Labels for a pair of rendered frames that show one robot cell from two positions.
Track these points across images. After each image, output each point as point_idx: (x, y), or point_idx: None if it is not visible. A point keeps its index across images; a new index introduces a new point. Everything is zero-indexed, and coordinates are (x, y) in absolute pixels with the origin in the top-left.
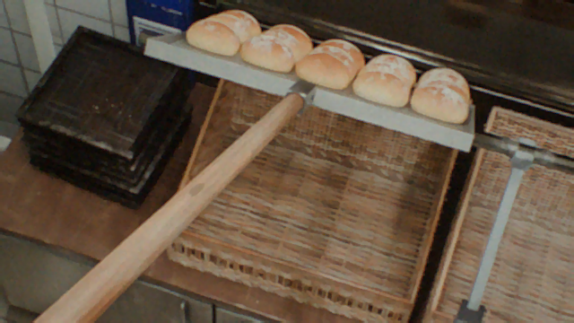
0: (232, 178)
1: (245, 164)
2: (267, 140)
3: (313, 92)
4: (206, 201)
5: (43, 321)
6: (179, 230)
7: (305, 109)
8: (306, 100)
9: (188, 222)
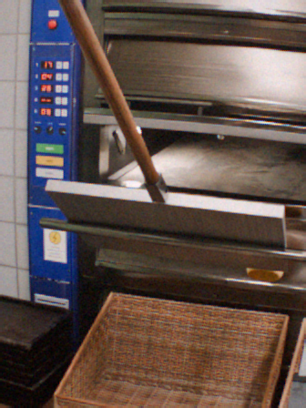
0: (109, 73)
1: (117, 87)
2: (133, 119)
3: (166, 188)
4: (94, 34)
5: None
6: (79, 2)
7: (160, 188)
8: (160, 176)
9: (84, 14)
